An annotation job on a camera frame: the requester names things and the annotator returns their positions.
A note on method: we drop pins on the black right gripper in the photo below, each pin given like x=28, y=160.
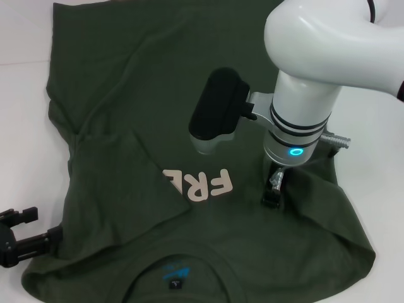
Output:
x=273, y=195

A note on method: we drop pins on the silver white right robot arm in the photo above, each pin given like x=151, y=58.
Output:
x=315, y=63

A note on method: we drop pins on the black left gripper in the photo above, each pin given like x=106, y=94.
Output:
x=8, y=243

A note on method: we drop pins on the dark green FREE! t-shirt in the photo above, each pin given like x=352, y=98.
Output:
x=126, y=94

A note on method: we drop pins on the silver right wrist depth camera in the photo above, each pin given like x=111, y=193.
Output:
x=217, y=104

